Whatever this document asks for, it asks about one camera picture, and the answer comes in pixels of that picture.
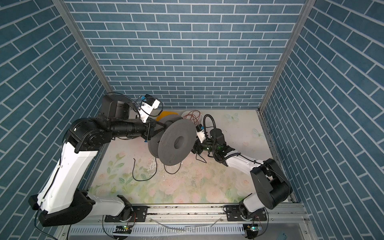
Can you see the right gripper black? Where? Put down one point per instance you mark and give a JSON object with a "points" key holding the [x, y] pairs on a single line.
{"points": [[196, 144]]}

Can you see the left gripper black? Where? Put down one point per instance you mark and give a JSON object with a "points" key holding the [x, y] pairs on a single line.
{"points": [[150, 129]]}

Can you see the grey perforated cable spool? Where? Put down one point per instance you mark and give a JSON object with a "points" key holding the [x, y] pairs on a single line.
{"points": [[173, 144]]}

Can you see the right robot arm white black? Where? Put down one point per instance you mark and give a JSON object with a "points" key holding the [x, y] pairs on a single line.
{"points": [[271, 185]]}

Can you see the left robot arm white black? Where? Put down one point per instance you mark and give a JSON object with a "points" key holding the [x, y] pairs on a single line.
{"points": [[61, 202]]}

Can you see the white plastic tub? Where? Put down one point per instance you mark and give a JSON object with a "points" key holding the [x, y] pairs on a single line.
{"points": [[194, 116]]}

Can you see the yellow plastic tub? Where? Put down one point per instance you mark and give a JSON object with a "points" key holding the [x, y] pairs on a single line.
{"points": [[164, 114]]}

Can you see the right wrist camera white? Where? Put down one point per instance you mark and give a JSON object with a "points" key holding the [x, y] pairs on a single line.
{"points": [[201, 133]]}

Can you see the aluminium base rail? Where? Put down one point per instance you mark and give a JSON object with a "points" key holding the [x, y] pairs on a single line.
{"points": [[287, 221]]}

